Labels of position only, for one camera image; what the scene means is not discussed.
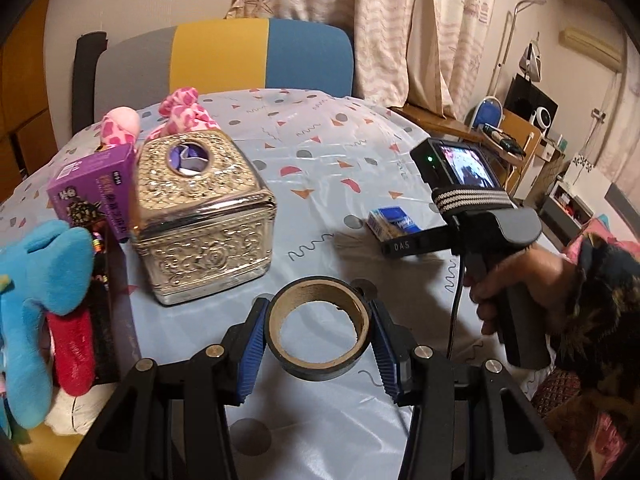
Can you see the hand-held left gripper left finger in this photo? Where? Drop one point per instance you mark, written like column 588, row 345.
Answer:
column 250, row 355

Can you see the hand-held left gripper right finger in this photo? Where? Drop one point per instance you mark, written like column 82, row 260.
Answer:
column 387, row 360

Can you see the black tape roll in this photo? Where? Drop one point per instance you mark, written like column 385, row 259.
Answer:
column 320, row 365

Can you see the red plush sock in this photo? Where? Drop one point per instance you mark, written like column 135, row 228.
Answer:
column 75, row 350

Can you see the white knit socks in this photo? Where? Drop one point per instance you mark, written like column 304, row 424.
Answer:
column 75, row 410

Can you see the black doll hair with beads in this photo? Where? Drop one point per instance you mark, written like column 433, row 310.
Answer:
column 98, row 247

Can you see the blue plush toy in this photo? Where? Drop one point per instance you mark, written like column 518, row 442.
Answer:
column 35, row 285

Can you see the person's right hand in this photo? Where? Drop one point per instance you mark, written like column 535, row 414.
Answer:
column 545, row 285

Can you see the white low shelf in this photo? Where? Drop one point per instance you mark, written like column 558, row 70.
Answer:
column 570, row 205

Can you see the pink blanket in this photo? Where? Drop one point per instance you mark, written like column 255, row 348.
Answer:
column 592, row 227

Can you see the blue white small carton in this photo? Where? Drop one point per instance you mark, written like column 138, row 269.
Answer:
column 395, row 222

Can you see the white round fan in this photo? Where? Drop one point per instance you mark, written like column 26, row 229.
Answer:
column 542, row 117

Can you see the blue folding chair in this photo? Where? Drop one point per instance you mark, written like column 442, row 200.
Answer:
column 486, row 112

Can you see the ornate silver tissue box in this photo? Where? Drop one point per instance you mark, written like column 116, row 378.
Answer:
column 205, row 230

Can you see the wooden side desk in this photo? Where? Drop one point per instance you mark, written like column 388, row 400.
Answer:
column 430, row 120

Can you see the black monitor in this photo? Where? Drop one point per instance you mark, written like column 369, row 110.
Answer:
column 525, row 92

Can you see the garment steamer head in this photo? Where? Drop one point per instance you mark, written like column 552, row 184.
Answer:
column 531, row 57

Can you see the patterned light blue tablecloth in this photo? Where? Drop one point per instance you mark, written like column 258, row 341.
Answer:
column 320, row 195

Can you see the white steamer pole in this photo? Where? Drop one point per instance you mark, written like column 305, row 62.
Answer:
column 505, row 35

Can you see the purple cardboard box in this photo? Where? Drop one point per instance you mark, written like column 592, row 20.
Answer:
column 90, row 185

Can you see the pink spotted plush toy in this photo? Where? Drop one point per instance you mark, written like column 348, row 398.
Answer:
column 185, row 107

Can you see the grey yellow blue chair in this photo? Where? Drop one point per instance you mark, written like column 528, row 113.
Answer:
column 220, row 55

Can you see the wooden wardrobe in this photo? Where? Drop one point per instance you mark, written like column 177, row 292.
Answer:
column 30, row 110

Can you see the wall air conditioner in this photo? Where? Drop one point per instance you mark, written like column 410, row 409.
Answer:
column 590, row 47

